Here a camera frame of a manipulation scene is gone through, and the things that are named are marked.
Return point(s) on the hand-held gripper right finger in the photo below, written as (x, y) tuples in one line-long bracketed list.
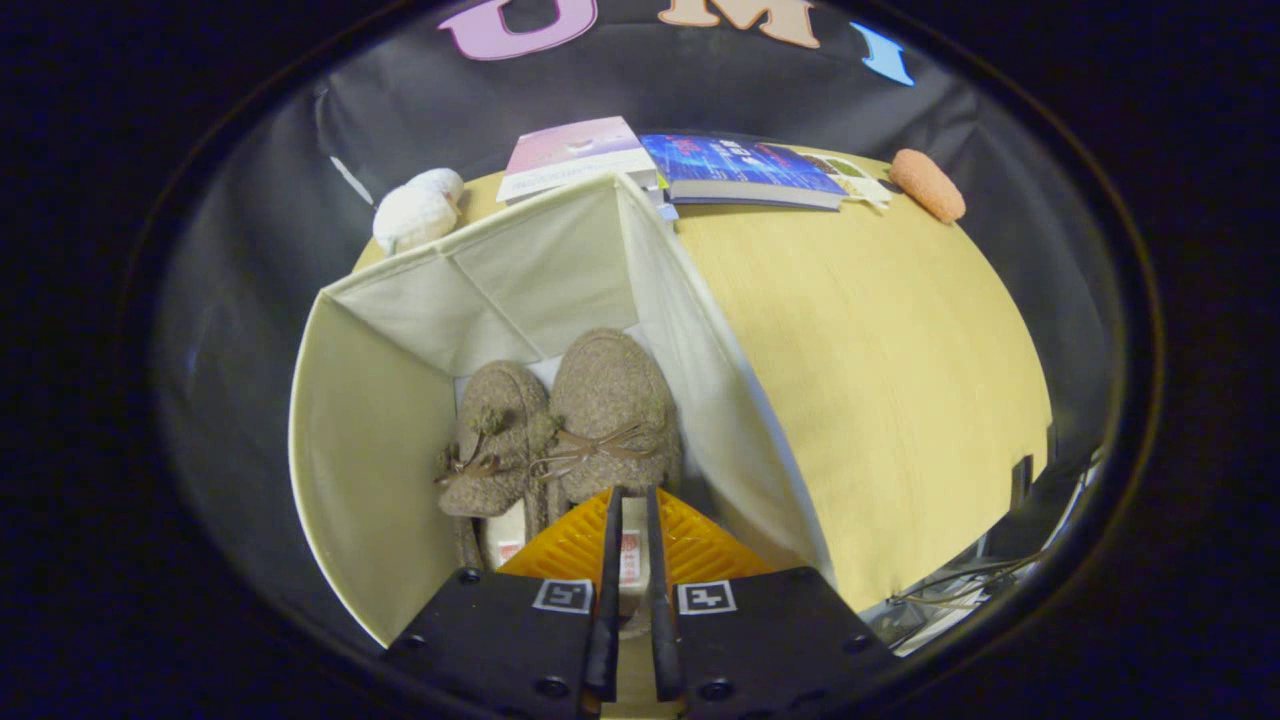
[(660, 620)]

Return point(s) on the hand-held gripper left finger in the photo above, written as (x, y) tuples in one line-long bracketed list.
[(606, 620)]

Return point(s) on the brown fuzzy shoe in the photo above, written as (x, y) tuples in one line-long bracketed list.
[(610, 390), (500, 410)]

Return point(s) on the cream fabric storage box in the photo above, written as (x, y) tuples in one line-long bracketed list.
[(370, 450)]

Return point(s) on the black table clamp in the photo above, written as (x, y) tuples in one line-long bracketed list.
[(1022, 482)]

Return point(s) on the grey books under pink book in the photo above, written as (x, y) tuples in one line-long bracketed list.
[(666, 205)]

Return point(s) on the white plush ball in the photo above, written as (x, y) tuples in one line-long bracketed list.
[(415, 212)]

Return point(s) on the blue book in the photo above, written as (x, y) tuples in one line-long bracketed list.
[(740, 165)]

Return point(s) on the pink book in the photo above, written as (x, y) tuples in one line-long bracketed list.
[(575, 150)]

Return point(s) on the white compartment tray with grains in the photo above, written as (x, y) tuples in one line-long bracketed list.
[(860, 182)]

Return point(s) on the orange fuzzy oval sponge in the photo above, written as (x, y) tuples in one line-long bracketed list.
[(927, 185)]

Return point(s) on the black backdrop cloth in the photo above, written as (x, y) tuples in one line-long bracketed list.
[(420, 100)]

